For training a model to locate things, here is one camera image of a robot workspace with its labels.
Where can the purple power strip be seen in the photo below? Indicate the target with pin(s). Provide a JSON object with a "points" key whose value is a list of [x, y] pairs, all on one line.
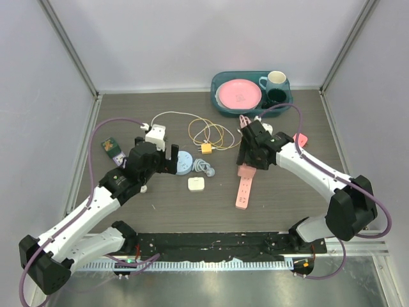
{"points": [[120, 159]]}

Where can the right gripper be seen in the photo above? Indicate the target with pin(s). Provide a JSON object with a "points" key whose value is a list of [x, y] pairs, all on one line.
{"points": [[244, 157]]}

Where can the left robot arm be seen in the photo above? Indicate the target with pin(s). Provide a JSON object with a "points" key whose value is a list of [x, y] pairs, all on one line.
{"points": [[55, 255]]}

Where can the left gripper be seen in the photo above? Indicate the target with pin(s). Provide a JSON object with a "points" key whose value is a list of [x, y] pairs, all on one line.
{"points": [[168, 164]]}

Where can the pink cube socket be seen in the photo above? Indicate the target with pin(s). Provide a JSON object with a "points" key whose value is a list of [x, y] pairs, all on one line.
{"points": [[246, 171]]}

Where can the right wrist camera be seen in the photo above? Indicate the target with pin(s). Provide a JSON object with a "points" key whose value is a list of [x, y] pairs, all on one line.
{"points": [[266, 126]]}

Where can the slotted cable duct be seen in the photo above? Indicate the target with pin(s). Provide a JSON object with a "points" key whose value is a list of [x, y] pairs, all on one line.
{"points": [[234, 265]]}

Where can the pink plate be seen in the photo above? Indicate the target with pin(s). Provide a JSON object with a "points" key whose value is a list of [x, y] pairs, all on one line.
{"points": [[239, 94]]}

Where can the dark green cube socket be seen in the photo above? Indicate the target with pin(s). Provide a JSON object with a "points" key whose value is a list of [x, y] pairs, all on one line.
{"points": [[111, 147]]}

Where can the teal plastic bin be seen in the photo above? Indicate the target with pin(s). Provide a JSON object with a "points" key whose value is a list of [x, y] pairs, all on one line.
{"points": [[253, 76]]}

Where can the pink power strip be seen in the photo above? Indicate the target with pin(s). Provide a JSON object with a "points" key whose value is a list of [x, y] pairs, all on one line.
{"points": [[244, 189]]}

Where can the white square charger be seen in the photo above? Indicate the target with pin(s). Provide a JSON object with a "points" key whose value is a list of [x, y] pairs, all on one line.
{"points": [[196, 184]]}

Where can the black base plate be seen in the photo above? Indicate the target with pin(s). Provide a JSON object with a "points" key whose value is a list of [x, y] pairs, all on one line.
{"points": [[223, 246]]}

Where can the round blue power strip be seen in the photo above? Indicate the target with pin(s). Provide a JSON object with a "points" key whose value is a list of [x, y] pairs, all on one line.
{"points": [[184, 163]]}

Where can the yellow charger plug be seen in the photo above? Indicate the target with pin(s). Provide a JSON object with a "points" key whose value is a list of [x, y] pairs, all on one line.
{"points": [[205, 148]]}

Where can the light blue mug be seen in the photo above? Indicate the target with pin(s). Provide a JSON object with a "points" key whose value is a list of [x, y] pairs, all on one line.
{"points": [[275, 80]]}

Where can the dark green mug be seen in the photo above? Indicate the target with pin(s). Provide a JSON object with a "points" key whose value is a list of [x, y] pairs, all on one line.
{"points": [[274, 97]]}

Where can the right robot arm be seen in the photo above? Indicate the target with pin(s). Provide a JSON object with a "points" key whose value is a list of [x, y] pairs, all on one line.
{"points": [[350, 207]]}

